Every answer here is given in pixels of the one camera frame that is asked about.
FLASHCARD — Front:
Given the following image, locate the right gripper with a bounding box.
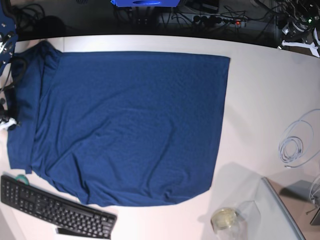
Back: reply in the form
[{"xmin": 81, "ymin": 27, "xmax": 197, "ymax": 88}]
[{"xmin": 0, "ymin": 109, "xmax": 21, "ymax": 131}]

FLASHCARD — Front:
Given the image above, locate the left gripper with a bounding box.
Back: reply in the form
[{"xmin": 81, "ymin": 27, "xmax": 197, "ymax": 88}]
[{"xmin": 277, "ymin": 21, "xmax": 320, "ymax": 58}]

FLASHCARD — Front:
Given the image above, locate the blue t-shirt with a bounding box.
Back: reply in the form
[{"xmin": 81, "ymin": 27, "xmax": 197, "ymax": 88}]
[{"xmin": 7, "ymin": 41, "xmax": 230, "ymax": 207}]

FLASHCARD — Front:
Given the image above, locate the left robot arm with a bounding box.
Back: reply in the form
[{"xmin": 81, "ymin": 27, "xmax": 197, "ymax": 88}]
[{"xmin": 278, "ymin": 0, "xmax": 320, "ymax": 58}]

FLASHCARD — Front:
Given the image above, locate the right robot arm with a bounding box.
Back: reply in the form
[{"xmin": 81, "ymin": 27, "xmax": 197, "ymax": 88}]
[{"xmin": 0, "ymin": 0, "xmax": 28, "ymax": 131}]

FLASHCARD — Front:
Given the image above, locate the green tape roll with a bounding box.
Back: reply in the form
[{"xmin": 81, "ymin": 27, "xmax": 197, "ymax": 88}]
[{"xmin": 15, "ymin": 174, "xmax": 30, "ymax": 185}]

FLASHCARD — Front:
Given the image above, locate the black power strip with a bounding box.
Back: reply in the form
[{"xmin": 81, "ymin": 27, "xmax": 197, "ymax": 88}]
[{"xmin": 192, "ymin": 15, "xmax": 248, "ymax": 28}]

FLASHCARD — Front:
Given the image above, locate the black keyboard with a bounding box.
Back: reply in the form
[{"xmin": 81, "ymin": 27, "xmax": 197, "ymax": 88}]
[{"xmin": 0, "ymin": 175, "xmax": 117, "ymax": 240}]

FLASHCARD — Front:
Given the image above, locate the blue box at top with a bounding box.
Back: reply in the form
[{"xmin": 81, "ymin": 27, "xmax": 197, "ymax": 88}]
[{"xmin": 110, "ymin": 0, "xmax": 180, "ymax": 7}]

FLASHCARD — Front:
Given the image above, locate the grey metal stand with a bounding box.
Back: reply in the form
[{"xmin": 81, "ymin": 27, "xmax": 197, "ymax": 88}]
[{"xmin": 279, "ymin": 180, "xmax": 320, "ymax": 227}]

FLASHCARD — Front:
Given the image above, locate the clear glass jar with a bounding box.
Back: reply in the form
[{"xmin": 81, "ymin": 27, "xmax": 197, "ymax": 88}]
[{"xmin": 210, "ymin": 200, "xmax": 261, "ymax": 240}]

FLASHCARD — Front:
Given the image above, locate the coiled light blue cable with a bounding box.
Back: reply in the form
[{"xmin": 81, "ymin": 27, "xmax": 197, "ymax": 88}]
[{"xmin": 277, "ymin": 108, "xmax": 320, "ymax": 169}]

